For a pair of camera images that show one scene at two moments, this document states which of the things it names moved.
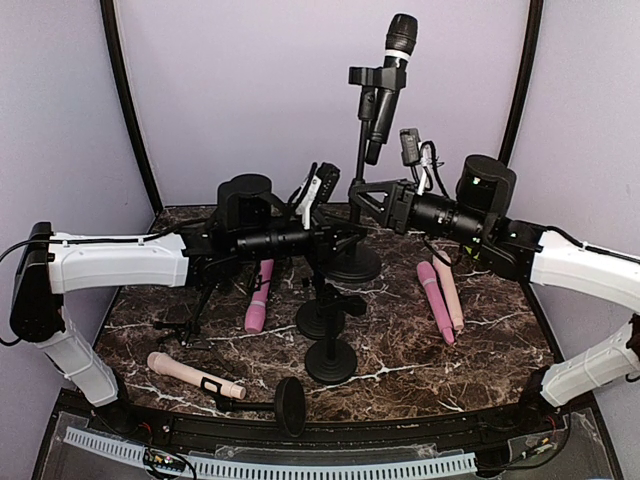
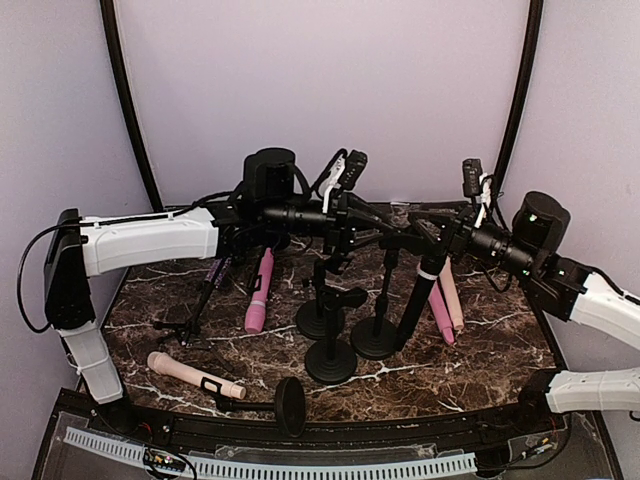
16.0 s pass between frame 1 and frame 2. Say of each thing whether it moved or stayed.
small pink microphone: stayed
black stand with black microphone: moved
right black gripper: moved
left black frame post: stayed
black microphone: moved
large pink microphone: stayed
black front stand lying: stayed
